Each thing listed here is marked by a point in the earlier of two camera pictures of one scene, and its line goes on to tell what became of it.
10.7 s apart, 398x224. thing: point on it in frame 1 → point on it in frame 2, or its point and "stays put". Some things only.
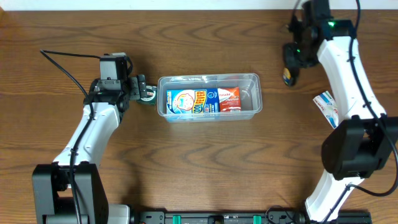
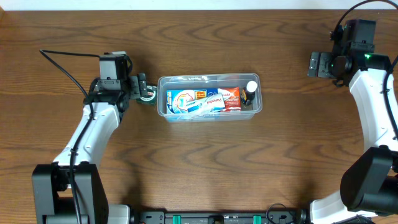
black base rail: (245, 217) stays put
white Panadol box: (328, 107) → (206, 104)
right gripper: (289, 58) → (319, 64)
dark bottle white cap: (286, 76) → (248, 93)
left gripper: (134, 88) stays put
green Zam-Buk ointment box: (151, 98) stays put
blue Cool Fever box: (193, 101) stays put
